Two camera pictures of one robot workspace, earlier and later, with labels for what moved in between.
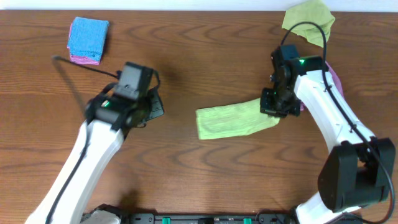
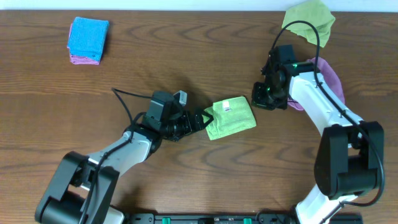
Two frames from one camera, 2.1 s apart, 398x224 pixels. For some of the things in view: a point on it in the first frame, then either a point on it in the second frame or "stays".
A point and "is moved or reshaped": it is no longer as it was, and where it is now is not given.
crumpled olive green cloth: [311, 11] stays
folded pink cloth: [79, 59] stays
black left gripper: [157, 106] -> [193, 122]
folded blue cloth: [87, 37] stays
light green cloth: [232, 120] is moved or reshaped
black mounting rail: [208, 218] stays
